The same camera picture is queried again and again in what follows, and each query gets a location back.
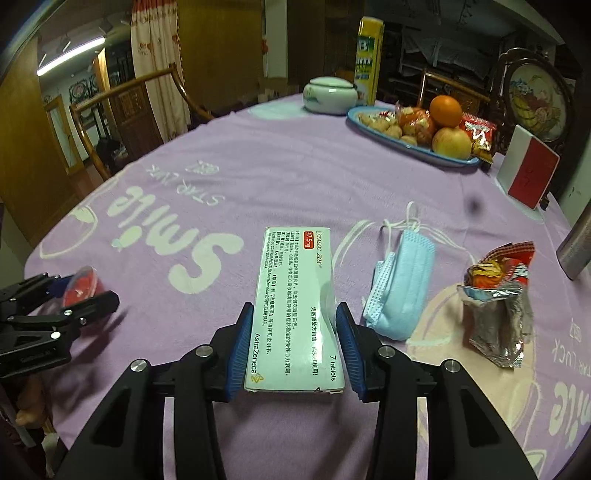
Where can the steel water bottle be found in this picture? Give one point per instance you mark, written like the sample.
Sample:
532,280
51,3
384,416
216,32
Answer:
574,253

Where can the walnuts on plate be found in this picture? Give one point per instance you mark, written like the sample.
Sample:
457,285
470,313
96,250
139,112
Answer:
386,122

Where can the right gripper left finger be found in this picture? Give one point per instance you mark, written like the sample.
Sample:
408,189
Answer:
123,438

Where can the yellow apple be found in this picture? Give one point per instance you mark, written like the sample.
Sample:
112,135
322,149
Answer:
452,142

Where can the white medicine box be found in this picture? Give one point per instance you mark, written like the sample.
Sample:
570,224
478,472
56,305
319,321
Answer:
294,347

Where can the white ceramic jar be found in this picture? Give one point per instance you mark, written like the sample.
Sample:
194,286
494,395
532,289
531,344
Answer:
330,95

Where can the patterned curtain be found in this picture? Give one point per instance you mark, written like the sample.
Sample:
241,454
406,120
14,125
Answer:
155,45

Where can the person's left hand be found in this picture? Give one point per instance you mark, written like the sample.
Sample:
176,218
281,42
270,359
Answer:
32,404

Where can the blue fruit plate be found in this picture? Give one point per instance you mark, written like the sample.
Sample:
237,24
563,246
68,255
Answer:
417,152

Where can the red white box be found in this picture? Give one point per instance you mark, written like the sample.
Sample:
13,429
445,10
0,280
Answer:
527,168

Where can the netted red apple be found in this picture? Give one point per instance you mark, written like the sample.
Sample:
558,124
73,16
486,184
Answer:
418,123

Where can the red snack wrapper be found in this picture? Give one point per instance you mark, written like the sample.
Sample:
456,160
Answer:
495,293

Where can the orange fruit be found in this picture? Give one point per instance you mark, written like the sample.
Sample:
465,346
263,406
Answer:
446,111

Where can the red snack packet on plate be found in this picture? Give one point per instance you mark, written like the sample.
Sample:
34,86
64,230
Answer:
481,133

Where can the wooden chair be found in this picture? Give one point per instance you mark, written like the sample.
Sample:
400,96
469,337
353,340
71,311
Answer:
133,115

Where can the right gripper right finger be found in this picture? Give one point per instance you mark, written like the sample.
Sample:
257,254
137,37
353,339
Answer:
468,438

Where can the purple Smile tablecloth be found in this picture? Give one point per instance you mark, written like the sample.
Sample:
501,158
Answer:
179,233

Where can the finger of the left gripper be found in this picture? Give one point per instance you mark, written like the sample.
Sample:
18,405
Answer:
92,309
56,286

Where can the round embroidered screen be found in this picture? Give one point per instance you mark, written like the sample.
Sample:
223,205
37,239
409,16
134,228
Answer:
527,91

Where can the yellow green tall box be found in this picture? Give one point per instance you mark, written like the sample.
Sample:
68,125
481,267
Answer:
369,47

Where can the blue face mask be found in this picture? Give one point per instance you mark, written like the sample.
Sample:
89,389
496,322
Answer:
402,279

